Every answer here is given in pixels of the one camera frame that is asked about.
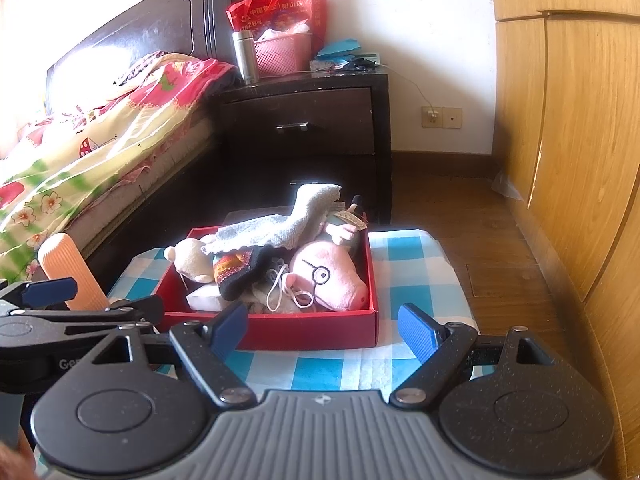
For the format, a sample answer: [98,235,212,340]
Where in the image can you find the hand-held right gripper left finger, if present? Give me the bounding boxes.
[87,301,258,407]

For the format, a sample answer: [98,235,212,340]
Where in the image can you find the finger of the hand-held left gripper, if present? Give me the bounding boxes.
[0,295,166,342]
[0,277,78,317]

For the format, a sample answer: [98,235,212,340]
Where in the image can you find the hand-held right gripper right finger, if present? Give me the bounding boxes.
[389,302,558,408]

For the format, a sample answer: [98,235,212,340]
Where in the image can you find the striped black knit hat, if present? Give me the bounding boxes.
[212,245,291,302]

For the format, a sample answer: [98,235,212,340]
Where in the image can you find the cream plush toy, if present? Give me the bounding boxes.
[164,237,221,285]

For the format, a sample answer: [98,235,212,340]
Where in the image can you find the red cardboard box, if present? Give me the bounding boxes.
[150,226,380,352]

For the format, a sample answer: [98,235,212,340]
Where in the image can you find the pink pig plush toy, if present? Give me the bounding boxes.
[287,195,371,312]

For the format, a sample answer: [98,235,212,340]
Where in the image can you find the pale terry towel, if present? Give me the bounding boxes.
[202,183,343,255]

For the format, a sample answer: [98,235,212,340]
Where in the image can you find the person's left hand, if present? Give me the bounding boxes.
[0,440,36,480]

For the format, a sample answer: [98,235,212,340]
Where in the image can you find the peach ribbed cylinder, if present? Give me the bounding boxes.
[37,233,108,313]

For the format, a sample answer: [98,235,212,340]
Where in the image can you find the blue checkered tablecloth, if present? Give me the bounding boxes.
[107,229,476,396]

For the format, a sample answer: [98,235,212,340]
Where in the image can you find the floral blanket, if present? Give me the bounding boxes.
[0,50,241,281]

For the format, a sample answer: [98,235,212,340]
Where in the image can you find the dark nightstand drawer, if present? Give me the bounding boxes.
[222,86,376,157]
[222,152,381,221]

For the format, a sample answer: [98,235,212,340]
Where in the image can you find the clear plastic bag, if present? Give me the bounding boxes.
[490,170,526,203]

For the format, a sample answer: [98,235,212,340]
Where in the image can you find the dark wooden nightstand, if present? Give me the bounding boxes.
[215,67,393,226]

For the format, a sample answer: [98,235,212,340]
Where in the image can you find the light wooden wardrobe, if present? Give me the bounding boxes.
[487,0,640,480]

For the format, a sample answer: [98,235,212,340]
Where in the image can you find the steel thermos bottle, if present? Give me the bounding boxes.
[231,29,261,86]

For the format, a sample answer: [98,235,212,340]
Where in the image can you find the pink plastic basket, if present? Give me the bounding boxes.
[254,31,315,78]

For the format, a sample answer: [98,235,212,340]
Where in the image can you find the blue paper sheet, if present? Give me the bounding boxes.
[316,37,363,61]

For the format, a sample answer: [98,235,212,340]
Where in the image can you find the dark wooden bed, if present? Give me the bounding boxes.
[0,0,238,291]

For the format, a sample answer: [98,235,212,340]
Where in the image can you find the red plastic bag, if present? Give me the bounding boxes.
[226,0,328,61]

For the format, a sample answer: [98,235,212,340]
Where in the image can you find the cream wall socket plate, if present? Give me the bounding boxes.
[421,105,463,130]

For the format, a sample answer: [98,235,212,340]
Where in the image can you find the thin white cable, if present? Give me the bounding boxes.
[382,62,436,116]

